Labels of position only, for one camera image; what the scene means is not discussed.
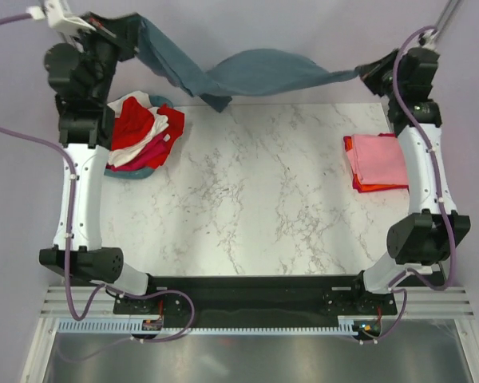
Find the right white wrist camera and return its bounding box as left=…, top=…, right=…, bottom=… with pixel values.
left=418, top=30, right=438, bottom=50

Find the teal laundry basket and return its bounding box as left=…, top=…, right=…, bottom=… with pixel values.
left=105, top=95, right=173, bottom=180

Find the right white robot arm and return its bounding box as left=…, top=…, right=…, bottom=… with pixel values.
left=349, top=47, right=471, bottom=314

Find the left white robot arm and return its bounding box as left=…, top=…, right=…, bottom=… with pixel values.
left=39, top=13, right=160, bottom=314

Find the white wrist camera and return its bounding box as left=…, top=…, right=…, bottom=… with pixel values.
left=26, top=0, right=96, bottom=36
left=418, top=30, right=438, bottom=50

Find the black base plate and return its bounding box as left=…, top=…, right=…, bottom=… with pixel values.
left=113, top=275, right=397, bottom=328

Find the white t shirt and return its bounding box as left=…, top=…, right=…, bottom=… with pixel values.
left=108, top=91, right=168, bottom=166

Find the white slotted cable duct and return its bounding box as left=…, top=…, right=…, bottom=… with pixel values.
left=57, top=318, right=381, bottom=336

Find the magenta t shirt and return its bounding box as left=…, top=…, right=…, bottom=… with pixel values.
left=106, top=134, right=171, bottom=172

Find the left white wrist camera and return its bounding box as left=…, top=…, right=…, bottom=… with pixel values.
left=26, top=0, right=96, bottom=36

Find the grey-blue t shirt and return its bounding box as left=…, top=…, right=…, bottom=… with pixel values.
left=137, top=17, right=359, bottom=113

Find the right aluminium frame post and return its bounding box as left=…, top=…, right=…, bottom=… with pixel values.
left=434, top=0, right=464, bottom=41

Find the aluminium rail profile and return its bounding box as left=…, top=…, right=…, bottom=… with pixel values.
left=40, top=286, right=474, bottom=320

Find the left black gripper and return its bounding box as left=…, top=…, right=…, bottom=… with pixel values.
left=73, top=12, right=142, bottom=103

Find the folded pink t shirt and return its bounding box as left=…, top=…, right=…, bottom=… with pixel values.
left=350, top=134, right=409, bottom=187

